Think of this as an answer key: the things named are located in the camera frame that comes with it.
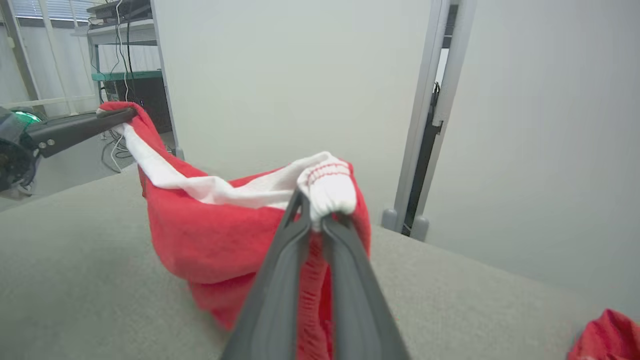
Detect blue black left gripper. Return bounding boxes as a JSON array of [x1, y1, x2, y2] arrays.
[[0, 106, 139, 196]]

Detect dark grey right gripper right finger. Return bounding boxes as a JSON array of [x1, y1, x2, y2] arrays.
[[320, 213, 411, 360]]

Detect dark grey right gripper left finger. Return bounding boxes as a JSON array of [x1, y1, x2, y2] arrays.
[[220, 189, 313, 360]]

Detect red shorts white panel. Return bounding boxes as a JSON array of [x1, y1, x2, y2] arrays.
[[97, 101, 373, 360]]

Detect red Bulls jersey white sleeves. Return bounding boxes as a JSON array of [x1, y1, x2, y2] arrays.
[[567, 309, 640, 360]]

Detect desk with green edge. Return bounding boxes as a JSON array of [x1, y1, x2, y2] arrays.
[[70, 20, 173, 136]]

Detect black equipment case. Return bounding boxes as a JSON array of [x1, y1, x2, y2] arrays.
[[102, 77, 173, 134]]

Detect black device on shelf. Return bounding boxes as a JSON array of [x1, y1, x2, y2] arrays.
[[86, 0, 153, 23]]

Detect black hanging cable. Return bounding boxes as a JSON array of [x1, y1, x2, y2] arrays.
[[114, 0, 139, 103]]

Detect grey metal partition post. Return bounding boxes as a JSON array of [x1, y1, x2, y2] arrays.
[[382, 0, 451, 232], [410, 0, 478, 242], [150, 0, 185, 161]]

